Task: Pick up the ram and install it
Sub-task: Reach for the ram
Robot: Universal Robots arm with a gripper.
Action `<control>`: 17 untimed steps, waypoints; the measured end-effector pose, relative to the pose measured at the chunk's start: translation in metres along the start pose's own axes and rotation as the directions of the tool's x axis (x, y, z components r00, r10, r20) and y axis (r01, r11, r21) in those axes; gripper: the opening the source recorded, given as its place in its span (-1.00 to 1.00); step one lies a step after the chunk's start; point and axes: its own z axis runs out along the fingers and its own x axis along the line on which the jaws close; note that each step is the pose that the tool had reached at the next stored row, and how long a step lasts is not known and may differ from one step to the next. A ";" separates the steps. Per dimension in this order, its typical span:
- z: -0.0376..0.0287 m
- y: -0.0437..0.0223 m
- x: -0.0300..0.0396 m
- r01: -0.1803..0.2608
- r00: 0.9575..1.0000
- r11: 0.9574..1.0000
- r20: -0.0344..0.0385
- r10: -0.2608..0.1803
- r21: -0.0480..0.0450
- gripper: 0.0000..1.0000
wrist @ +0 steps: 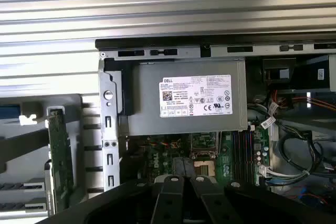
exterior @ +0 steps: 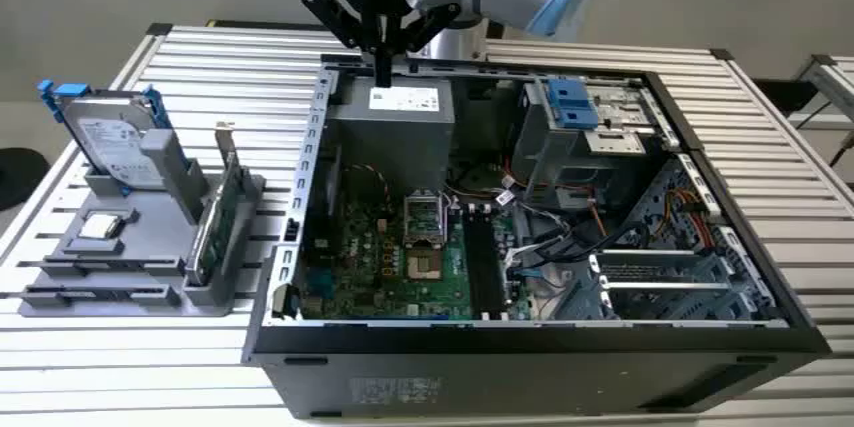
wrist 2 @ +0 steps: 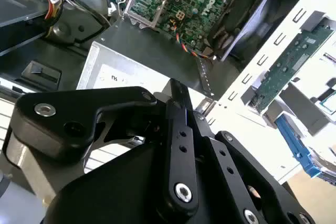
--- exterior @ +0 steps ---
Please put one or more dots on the blue plastic latch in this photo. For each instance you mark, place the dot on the blue plastic latch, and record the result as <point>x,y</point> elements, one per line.
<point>570,102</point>

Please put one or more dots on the CPU socket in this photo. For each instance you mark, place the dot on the CPU socket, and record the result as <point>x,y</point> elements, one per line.
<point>423,264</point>

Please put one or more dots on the graphics card with metal bracket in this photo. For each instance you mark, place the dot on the graphics card with metal bracket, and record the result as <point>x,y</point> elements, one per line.
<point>214,242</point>

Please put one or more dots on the grey metal disk bay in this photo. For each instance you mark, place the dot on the grey metal disk bay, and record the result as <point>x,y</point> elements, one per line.
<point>667,258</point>

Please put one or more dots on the black open PC case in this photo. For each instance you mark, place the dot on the black open PC case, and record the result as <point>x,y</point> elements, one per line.
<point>467,382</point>

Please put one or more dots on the grey power supply unit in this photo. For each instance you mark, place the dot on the grey power supply unit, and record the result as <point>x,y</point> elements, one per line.
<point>394,147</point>

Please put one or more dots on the thin locking lever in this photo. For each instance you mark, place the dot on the thin locking lever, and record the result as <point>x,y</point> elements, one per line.
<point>443,222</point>

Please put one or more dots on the aluminium frame table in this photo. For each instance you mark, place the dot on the aluminium frame table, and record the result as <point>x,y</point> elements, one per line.
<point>823,67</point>

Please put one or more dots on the silver CPU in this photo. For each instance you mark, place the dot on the silver CPU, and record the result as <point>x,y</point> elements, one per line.
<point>100,226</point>

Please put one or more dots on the hard disk in blue carrier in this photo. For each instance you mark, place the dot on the hard disk in blue carrier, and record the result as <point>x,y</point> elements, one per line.
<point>110,142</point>

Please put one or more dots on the grey parts rack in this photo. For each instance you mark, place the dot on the grey parts rack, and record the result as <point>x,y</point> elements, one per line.
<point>160,227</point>

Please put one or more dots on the grey metal drive cage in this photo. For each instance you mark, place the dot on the grey metal drive cage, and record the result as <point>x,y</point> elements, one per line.
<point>567,167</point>

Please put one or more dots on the black case fan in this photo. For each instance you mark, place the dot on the black case fan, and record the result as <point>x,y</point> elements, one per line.
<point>327,197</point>

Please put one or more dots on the green motherboard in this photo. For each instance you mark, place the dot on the green motherboard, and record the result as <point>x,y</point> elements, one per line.
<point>360,267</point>

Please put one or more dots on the black round base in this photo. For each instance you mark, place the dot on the black round base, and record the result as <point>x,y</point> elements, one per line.
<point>20,177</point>

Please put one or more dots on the RAM stick with white label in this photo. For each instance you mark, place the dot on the RAM stick with white label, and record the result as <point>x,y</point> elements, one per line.
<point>100,291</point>

